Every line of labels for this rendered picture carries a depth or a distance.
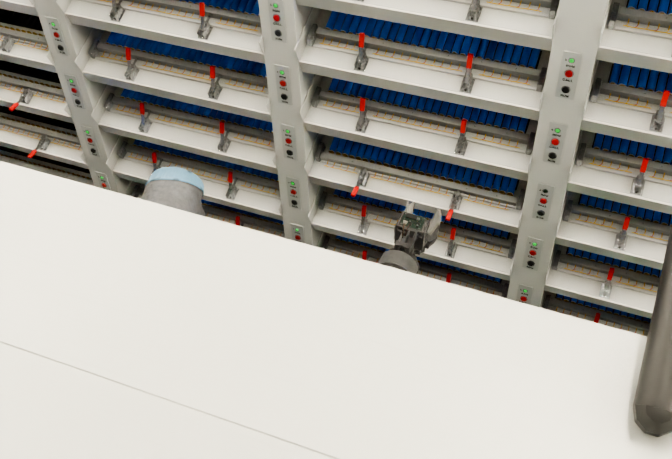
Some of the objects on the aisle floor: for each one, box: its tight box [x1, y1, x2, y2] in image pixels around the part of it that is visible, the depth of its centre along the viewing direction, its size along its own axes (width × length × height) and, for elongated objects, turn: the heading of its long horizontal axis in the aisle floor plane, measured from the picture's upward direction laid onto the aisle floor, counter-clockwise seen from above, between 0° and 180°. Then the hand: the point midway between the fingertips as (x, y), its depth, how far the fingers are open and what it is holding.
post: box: [253, 0, 322, 247], centre depth 219 cm, size 20×9×177 cm, turn 160°
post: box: [507, 0, 618, 308], centre depth 199 cm, size 20×9×177 cm, turn 160°
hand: (425, 211), depth 208 cm, fingers open, 6 cm apart
